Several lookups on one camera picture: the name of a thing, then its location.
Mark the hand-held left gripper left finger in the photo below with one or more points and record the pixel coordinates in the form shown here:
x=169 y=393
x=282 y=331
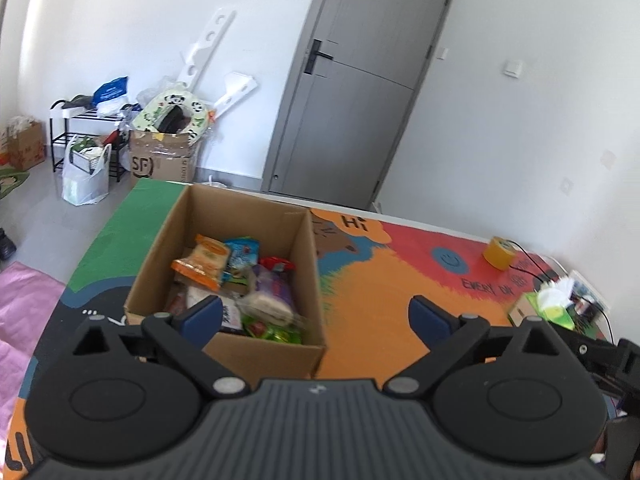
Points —
x=202 y=320

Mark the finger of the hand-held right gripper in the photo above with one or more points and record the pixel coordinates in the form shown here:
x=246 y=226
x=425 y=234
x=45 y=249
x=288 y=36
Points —
x=585 y=347

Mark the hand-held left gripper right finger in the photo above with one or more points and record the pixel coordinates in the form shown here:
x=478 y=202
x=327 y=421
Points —
x=430 y=320

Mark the white black label cake packet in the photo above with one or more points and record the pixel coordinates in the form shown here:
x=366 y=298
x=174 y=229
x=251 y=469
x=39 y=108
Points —
x=230 y=312

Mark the orange cracker packet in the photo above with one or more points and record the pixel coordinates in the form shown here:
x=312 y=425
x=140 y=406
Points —
x=205 y=260

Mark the purple bread packet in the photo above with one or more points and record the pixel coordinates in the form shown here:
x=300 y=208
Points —
x=270 y=295

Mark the green snack packet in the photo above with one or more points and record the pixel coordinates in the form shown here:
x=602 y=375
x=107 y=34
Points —
x=275 y=332

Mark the blue snack packet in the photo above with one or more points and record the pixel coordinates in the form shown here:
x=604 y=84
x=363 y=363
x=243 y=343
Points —
x=242 y=255

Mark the red dark label snack packet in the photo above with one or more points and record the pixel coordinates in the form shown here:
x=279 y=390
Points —
x=275 y=262

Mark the white power strip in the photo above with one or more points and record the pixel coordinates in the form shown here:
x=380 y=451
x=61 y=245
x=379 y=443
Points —
x=592 y=292

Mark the green tissue box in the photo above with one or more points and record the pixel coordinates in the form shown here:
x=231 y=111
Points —
x=537 y=310

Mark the colourful printed table mat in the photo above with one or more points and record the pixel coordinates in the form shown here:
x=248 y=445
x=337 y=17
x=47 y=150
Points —
x=380 y=285

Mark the yellow tape roll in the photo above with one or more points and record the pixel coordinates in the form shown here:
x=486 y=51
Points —
x=500 y=255

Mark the taped brown cardboard box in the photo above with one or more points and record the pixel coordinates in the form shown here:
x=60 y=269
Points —
x=165 y=160

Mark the pink blanket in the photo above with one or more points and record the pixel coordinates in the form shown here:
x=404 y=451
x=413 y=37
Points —
x=25 y=310

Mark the white plastic bag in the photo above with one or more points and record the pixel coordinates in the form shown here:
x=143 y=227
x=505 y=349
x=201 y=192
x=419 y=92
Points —
x=82 y=182

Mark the panda print toilet seat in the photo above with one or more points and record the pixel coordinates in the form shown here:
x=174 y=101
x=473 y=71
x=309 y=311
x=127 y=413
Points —
x=150 y=117

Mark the black shoe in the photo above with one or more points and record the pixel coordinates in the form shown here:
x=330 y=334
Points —
x=6 y=245

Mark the short white board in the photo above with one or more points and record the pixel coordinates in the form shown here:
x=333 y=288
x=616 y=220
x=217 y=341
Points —
x=235 y=90

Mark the green floor mat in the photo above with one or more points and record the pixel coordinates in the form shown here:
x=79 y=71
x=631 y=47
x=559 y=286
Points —
x=12 y=182

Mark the black shoe rack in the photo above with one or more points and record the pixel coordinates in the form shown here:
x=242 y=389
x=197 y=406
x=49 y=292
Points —
x=55 y=135

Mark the grey door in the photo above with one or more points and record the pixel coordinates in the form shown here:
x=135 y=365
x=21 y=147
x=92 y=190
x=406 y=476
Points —
x=360 y=85

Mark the blue plastic bag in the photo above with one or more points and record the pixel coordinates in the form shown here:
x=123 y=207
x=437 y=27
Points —
x=111 y=91

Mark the small brown cardboard box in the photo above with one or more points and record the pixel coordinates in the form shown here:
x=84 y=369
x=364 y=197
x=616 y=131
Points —
x=25 y=147

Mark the long white board with holes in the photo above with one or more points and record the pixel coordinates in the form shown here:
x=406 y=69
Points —
x=205 y=45

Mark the white wall switch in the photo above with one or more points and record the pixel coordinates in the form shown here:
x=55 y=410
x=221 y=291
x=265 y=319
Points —
x=513 y=68

